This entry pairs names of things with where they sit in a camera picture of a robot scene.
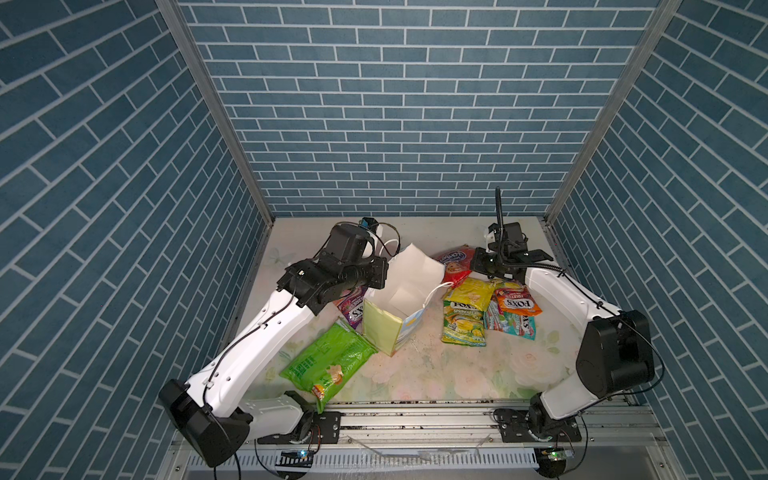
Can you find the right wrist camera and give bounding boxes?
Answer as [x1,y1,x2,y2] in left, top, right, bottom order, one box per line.
[484,223,503,252]

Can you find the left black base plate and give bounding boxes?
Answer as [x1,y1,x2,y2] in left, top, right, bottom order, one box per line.
[256,411,342,446]

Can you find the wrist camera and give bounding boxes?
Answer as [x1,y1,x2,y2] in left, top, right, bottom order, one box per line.
[484,223,503,252]
[359,217,394,258]

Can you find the bright green snack packet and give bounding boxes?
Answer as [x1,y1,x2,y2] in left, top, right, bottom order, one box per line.
[280,318,377,413]

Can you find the white green paper bag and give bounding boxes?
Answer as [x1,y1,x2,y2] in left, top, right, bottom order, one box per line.
[361,244,450,356]

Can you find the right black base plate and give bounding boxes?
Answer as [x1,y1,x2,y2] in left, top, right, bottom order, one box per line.
[491,408,582,443]

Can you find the orange yellow snack packet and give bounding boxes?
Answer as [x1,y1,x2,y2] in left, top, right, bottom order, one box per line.
[493,282,542,316]

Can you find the purple Fox's candy bag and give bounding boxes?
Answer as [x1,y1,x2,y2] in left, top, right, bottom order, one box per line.
[334,286,367,329]

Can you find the teal Fox's candy bag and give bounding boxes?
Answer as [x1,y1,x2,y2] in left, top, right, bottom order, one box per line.
[483,300,536,340]

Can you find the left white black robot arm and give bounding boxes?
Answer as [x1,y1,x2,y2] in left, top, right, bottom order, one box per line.
[158,217,394,469]

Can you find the red snack packet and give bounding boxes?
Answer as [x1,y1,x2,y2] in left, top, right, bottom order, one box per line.
[432,245,476,288]

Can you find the green yellow lemon candy bag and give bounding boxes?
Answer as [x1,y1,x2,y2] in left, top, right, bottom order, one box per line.
[441,300,486,347]

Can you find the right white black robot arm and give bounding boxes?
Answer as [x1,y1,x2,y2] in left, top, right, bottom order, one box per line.
[471,220,655,441]

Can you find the aluminium mounting rail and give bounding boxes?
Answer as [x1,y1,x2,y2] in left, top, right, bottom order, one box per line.
[159,401,683,479]

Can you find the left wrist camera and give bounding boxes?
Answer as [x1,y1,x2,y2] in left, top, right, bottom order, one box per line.
[359,217,394,258]

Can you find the floral table mat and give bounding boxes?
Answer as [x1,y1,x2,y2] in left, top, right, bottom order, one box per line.
[237,216,582,403]

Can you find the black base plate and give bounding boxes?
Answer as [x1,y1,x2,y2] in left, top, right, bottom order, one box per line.
[256,411,342,446]
[491,408,582,443]

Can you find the right black corrugated cable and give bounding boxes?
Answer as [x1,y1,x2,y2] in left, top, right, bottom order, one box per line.
[494,186,508,253]

